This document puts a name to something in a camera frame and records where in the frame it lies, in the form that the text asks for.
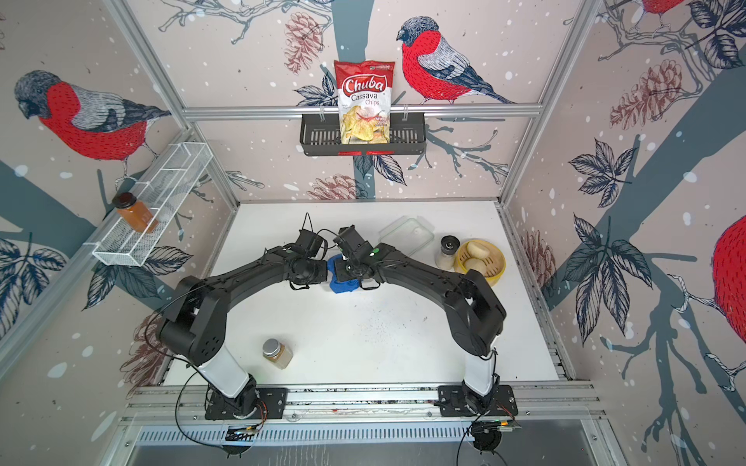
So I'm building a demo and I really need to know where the black wire wall basket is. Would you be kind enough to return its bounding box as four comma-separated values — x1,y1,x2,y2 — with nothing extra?
300,113,427,156

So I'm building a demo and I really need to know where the clear acrylic wall shelf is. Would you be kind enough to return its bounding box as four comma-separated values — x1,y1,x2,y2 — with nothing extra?
92,142,213,266

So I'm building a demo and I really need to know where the small jar silver lid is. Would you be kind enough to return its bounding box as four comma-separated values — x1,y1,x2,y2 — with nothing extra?
262,338,293,370

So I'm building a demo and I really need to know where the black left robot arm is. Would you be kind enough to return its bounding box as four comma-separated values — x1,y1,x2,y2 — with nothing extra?
157,246,328,400

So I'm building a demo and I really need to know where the translucent plastic lunch box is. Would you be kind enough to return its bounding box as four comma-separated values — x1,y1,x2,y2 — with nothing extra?
341,258,377,289

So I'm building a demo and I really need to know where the orange sauce bottle black cap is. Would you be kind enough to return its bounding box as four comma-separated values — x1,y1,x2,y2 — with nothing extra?
113,192,159,233

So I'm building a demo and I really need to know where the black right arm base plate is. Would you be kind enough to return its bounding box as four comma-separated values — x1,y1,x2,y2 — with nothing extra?
434,384,519,419

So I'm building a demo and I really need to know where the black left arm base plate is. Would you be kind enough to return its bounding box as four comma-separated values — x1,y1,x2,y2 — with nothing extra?
205,386,289,421

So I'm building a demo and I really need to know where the salt grinder black top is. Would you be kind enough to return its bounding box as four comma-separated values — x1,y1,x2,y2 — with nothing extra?
435,235,460,271

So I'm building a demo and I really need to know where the aluminium front rail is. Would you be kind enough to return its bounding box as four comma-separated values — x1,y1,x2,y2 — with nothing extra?
120,381,607,424

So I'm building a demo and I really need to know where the yellow bowl with dumplings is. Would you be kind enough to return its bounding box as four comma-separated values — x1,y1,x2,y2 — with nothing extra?
454,239,507,285

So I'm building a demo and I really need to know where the blue microfibre cloth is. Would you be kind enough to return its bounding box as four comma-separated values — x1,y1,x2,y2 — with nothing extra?
326,254,361,294

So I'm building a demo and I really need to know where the aluminium horizontal frame bar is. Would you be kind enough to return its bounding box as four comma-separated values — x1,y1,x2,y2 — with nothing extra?
181,103,544,122

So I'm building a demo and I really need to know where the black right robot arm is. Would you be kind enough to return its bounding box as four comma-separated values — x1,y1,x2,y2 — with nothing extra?
335,239,507,405

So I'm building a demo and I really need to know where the translucent lunch box lid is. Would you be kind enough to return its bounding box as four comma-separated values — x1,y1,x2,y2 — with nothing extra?
378,216,435,256

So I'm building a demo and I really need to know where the red cassava chips bag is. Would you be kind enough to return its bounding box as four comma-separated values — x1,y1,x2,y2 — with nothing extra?
334,60,394,145

